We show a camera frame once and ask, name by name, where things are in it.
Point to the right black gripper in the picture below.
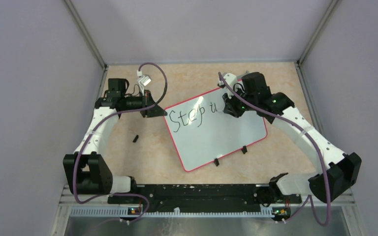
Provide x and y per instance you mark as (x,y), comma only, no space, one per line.
(230,107)

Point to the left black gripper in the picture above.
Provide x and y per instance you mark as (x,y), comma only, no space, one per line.
(155,111)

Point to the black marker cap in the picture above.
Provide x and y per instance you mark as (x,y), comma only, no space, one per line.
(135,139)

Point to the pink framed whiteboard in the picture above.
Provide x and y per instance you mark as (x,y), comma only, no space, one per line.
(200,134)

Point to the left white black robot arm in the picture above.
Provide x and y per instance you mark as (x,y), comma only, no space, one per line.
(86,171)

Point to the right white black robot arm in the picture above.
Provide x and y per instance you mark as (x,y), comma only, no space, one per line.
(336,170)

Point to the black whiteboard foot clip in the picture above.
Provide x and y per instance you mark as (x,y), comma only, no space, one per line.
(216,162)
(244,150)

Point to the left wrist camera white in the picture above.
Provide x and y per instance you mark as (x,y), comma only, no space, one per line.
(142,81)

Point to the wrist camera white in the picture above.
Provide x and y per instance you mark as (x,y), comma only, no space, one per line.
(142,81)
(230,80)

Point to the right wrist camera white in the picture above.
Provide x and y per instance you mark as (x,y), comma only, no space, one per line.
(230,80)

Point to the white slotted cable duct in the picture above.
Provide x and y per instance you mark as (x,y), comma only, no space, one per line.
(125,212)

